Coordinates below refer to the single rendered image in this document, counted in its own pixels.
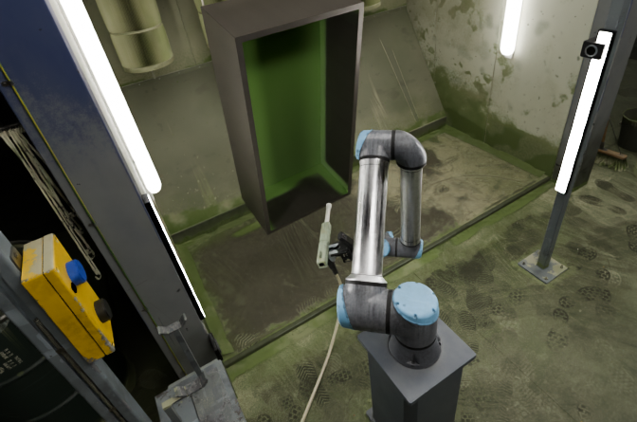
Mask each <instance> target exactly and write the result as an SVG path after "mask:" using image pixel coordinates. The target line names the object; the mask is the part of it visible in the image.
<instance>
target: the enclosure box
mask: <svg viewBox="0 0 637 422"><path fill-rule="evenodd" d="M200 8H201V11H202V16H203V21H204V25H205V30H206V33H207V38H208V43H209V51H210V55H211V59H212V63H213V68H214V73H215V77H216V81H217V85H218V90H219V95H220V99H221V103H222V107H223V112H224V117H225V121H226V126H227V133H228V138H229V142H230V147H231V151H232V155H233V159H234V164H235V169H236V173H237V177H238V181H239V186H240V191H241V195H242V198H243V200H244V201H245V203H246V205H247V206H248V207H249V209H250V210H251V212H252V213H253V215H254V216H255V217H256V219H257V220H258V222H259V223H260V225H261V226H262V228H263V229H264V231H265V232H266V234H267V235H269V234H271V233H273V232H275V231H277V230H279V229H282V228H284V227H286V226H288V225H290V224H292V223H294V222H296V221H298V220H300V219H302V218H303V217H305V216H307V215H309V214H311V213H313V212H315V211H318V210H320V209H322V208H324V207H326V204H327V203H331V204H332V203H334V202H336V201H338V200H339V199H341V198H343V197H345V196H347V195H349V194H351V187H352V173H353V160H354V147H355V121H356V108H357V94H358V81H359V68H360V53H361V40H362V27H363V13H364V2H363V1H361V0H226V1H222V2H218V3H214V4H209V5H205V6H202V7H200Z"/></svg>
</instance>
